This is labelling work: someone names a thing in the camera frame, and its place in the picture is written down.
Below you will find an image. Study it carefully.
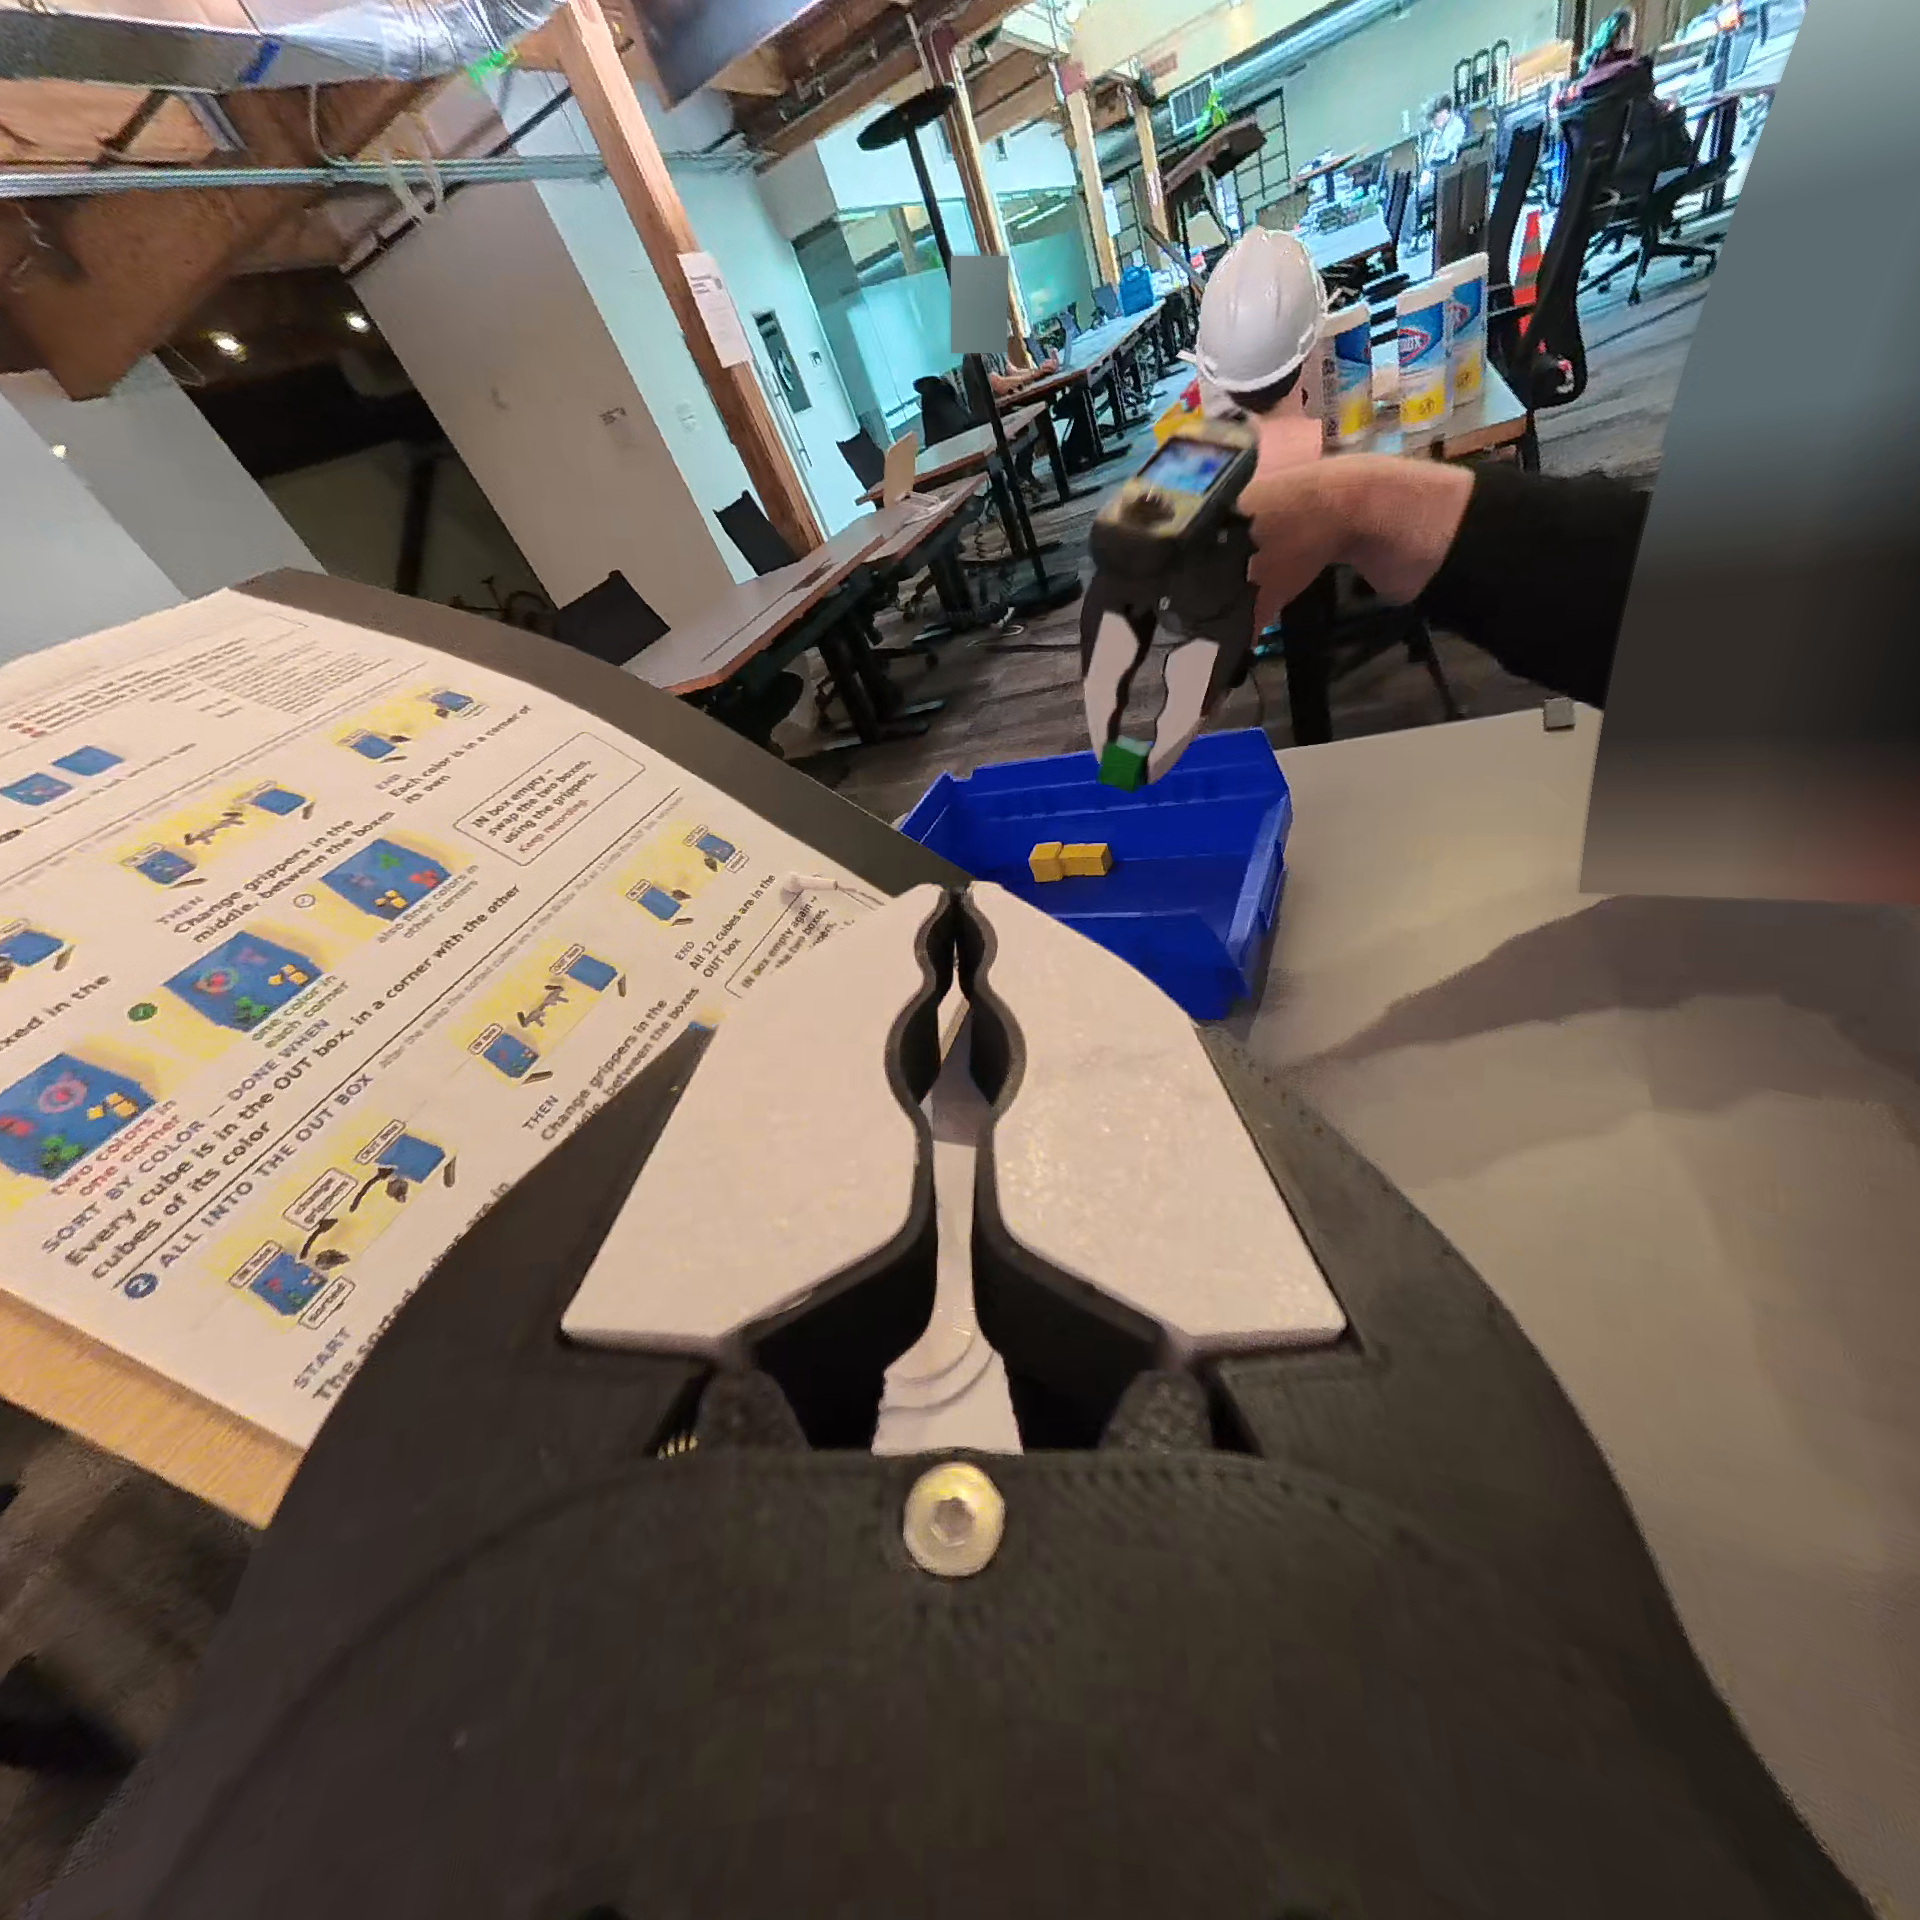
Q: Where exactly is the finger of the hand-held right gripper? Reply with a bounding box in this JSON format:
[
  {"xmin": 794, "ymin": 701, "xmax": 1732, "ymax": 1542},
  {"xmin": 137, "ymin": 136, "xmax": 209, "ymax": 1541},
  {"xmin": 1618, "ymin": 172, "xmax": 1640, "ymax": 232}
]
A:
[
  {"xmin": 1140, "ymin": 636, "xmax": 1230, "ymax": 787},
  {"xmin": 1081, "ymin": 604, "xmax": 1161, "ymax": 751}
]

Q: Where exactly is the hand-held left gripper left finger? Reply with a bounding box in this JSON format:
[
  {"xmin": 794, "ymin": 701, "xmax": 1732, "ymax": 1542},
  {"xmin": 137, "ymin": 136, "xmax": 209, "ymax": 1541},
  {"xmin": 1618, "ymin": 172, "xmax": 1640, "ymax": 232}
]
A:
[{"xmin": 560, "ymin": 885, "xmax": 962, "ymax": 1447}]

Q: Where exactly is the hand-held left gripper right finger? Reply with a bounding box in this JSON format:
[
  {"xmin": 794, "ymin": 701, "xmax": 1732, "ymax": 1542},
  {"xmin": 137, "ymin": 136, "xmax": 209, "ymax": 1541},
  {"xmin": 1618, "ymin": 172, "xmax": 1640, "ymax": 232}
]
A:
[{"xmin": 967, "ymin": 881, "xmax": 1349, "ymax": 1447}]

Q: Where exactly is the blue plastic bin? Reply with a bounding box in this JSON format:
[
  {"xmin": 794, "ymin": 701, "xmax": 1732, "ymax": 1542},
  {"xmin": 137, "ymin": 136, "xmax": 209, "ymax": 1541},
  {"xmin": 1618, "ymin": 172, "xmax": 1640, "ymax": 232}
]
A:
[{"xmin": 896, "ymin": 728, "xmax": 1296, "ymax": 1021}]

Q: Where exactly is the person's right hand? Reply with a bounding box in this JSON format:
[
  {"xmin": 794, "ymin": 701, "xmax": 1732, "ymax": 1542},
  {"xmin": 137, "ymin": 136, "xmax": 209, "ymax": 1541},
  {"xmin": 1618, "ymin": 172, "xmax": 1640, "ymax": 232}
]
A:
[{"xmin": 1248, "ymin": 416, "xmax": 1478, "ymax": 632}]

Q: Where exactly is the pink mannequin head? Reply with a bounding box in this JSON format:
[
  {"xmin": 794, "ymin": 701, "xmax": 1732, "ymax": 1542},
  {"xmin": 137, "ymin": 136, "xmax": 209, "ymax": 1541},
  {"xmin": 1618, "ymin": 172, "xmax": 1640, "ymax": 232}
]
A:
[{"xmin": 1206, "ymin": 368, "xmax": 1328, "ymax": 453}]

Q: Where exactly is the white wipes canister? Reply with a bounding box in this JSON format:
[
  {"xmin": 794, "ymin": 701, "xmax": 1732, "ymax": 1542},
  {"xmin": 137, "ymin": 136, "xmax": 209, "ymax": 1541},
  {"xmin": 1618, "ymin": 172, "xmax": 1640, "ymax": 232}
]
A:
[
  {"xmin": 1319, "ymin": 304, "xmax": 1375, "ymax": 448},
  {"xmin": 1394, "ymin": 276, "xmax": 1453, "ymax": 435},
  {"xmin": 1440, "ymin": 251, "xmax": 1489, "ymax": 399}
]

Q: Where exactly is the white hard hat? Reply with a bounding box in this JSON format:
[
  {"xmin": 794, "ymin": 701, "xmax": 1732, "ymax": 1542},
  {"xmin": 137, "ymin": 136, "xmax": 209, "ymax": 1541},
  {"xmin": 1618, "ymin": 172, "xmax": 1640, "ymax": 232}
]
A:
[{"xmin": 1194, "ymin": 229, "xmax": 1328, "ymax": 395}]

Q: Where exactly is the black pole stand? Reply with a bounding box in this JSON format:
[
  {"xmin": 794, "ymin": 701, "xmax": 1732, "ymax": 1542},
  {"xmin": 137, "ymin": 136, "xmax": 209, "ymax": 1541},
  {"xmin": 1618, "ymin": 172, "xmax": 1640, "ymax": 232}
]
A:
[{"xmin": 857, "ymin": 85, "xmax": 1081, "ymax": 617}]

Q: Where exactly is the grey-topped office desk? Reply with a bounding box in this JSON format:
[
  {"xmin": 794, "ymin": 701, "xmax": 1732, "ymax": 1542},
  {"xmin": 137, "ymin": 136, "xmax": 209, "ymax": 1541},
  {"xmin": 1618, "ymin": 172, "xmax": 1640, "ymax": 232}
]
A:
[{"xmin": 621, "ymin": 487, "xmax": 992, "ymax": 751}]

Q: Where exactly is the printed instruction sheet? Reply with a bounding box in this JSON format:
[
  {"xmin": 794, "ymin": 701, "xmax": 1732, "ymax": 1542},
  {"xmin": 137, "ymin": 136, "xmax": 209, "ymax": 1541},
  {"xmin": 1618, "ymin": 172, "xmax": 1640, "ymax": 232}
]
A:
[{"xmin": 0, "ymin": 588, "xmax": 903, "ymax": 1448}]

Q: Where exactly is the white wall notice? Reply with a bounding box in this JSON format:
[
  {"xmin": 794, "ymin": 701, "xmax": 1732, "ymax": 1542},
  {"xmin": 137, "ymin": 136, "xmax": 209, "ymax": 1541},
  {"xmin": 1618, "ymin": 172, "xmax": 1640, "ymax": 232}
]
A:
[{"xmin": 679, "ymin": 251, "xmax": 759, "ymax": 366}]

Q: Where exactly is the wooden post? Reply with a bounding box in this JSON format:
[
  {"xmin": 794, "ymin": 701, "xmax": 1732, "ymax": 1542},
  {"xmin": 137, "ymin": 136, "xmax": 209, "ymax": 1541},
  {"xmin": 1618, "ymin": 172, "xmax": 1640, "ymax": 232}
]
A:
[{"xmin": 554, "ymin": 0, "xmax": 826, "ymax": 558}]

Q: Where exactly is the grey ceiling duct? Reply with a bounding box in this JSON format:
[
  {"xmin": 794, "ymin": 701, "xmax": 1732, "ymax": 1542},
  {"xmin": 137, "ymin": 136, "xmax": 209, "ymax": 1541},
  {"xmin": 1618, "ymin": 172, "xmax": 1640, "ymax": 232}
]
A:
[{"xmin": 0, "ymin": 0, "xmax": 279, "ymax": 91}]

